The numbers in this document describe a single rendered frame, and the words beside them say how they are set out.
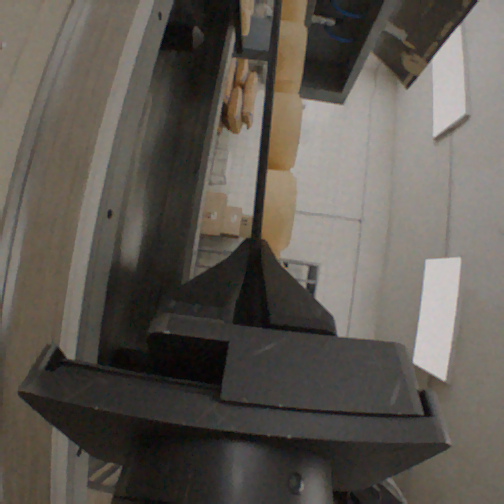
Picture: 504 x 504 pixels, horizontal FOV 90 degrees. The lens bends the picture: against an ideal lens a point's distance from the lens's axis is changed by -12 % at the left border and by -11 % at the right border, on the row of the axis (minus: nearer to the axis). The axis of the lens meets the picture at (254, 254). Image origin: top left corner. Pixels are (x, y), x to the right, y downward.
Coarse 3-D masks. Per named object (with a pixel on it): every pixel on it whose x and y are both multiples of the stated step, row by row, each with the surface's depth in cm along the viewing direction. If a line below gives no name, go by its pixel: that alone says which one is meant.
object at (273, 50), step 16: (272, 16) 15; (272, 32) 15; (272, 48) 14; (272, 64) 14; (272, 80) 14; (272, 96) 14; (272, 112) 14; (256, 176) 14; (256, 192) 14; (256, 208) 14; (256, 224) 14; (256, 240) 13; (256, 256) 13; (256, 272) 13
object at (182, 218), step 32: (224, 0) 51; (224, 32) 50; (224, 64) 49; (192, 96) 48; (192, 128) 48; (192, 160) 47; (192, 192) 47; (192, 224) 46; (160, 256) 46; (192, 256) 46; (160, 288) 45
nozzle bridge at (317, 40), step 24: (312, 0) 47; (360, 0) 49; (384, 0) 41; (264, 24) 71; (312, 24) 57; (360, 24) 54; (384, 24) 46; (264, 48) 70; (312, 48) 64; (336, 48) 63; (360, 48) 53; (312, 72) 68; (336, 72) 68; (312, 96) 71; (336, 96) 69
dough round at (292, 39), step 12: (288, 24) 17; (300, 24) 17; (288, 36) 17; (300, 36) 17; (288, 48) 17; (300, 48) 17; (288, 60) 17; (300, 60) 17; (276, 72) 18; (288, 72) 18; (300, 72) 18; (276, 84) 19; (288, 84) 19
